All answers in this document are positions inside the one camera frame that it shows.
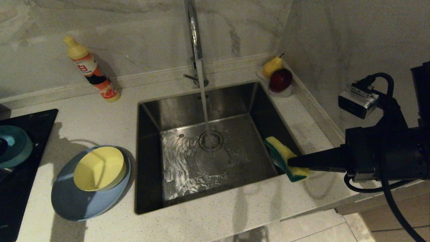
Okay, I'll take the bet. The orange white dish soap bottle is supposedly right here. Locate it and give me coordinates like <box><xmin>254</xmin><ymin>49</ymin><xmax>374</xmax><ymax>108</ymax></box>
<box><xmin>63</xmin><ymin>35</ymin><xmax>121</xmax><ymax>103</ymax></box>

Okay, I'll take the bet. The round metal drain strainer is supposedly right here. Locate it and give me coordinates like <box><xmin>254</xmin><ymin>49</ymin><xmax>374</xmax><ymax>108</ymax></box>
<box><xmin>199</xmin><ymin>130</ymin><xmax>224</xmax><ymax>152</ymax></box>

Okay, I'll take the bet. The yellow sponge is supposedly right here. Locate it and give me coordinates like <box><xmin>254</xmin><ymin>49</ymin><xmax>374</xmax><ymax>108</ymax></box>
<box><xmin>264</xmin><ymin>136</ymin><xmax>310</xmax><ymax>183</ymax></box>

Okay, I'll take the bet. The chrome kitchen faucet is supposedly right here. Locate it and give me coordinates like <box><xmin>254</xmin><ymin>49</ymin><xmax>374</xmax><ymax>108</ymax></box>
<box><xmin>183</xmin><ymin>0</ymin><xmax>209</xmax><ymax>88</ymax></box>

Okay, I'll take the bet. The dark red apple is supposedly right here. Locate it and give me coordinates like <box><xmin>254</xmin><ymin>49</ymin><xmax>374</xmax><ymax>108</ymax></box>
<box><xmin>268</xmin><ymin>68</ymin><xmax>293</xmax><ymax>93</ymax></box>

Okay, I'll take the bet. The yellow pear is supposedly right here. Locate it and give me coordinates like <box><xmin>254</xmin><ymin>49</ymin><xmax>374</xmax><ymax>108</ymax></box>
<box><xmin>262</xmin><ymin>53</ymin><xmax>284</xmax><ymax>79</ymax></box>

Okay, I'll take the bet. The black induction cooktop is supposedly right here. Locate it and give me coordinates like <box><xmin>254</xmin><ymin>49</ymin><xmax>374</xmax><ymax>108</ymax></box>
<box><xmin>0</xmin><ymin>109</ymin><xmax>59</xmax><ymax>242</ymax></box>

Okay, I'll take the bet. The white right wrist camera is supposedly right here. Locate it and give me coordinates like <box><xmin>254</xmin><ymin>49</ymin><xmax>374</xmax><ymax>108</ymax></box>
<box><xmin>338</xmin><ymin>84</ymin><xmax>380</xmax><ymax>120</ymax></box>

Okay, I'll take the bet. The running water stream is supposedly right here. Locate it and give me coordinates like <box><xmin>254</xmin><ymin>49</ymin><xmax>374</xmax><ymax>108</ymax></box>
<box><xmin>196</xmin><ymin>59</ymin><xmax>212</xmax><ymax>135</ymax></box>

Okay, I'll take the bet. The teal bowl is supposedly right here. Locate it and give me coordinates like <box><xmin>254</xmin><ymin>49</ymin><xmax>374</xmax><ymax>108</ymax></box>
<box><xmin>0</xmin><ymin>125</ymin><xmax>33</xmax><ymax>169</ymax></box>

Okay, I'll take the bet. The stainless steel sink basin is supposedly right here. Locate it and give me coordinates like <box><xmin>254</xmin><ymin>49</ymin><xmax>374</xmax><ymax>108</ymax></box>
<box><xmin>135</xmin><ymin>82</ymin><xmax>309</xmax><ymax>215</ymax></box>

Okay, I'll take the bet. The wooden cabinet front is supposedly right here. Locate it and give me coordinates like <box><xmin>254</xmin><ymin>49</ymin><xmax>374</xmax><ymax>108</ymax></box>
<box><xmin>335</xmin><ymin>181</ymin><xmax>430</xmax><ymax>242</ymax></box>

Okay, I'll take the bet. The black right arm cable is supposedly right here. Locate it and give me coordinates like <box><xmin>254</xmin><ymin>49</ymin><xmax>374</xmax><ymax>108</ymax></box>
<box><xmin>343</xmin><ymin>72</ymin><xmax>427</xmax><ymax>242</ymax></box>

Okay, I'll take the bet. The blue plate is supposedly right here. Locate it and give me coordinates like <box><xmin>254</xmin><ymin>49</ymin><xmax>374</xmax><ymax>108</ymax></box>
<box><xmin>51</xmin><ymin>145</ymin><xmax>131</xmax><ymax>221</ymax></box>

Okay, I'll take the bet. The yellow bowl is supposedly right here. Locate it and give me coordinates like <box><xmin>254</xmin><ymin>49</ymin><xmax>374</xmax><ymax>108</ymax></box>
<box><xmin>73</xmin><ymin>146</ymin><xmax>127</xmax><ymax>192</ymax></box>

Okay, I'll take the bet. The small white fruit dish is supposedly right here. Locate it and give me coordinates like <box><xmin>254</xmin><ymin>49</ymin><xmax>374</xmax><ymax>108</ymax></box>
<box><xmin>256</xmin><ymin>66</ymin><xmax>294</xmax><ymax>98</ymax></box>

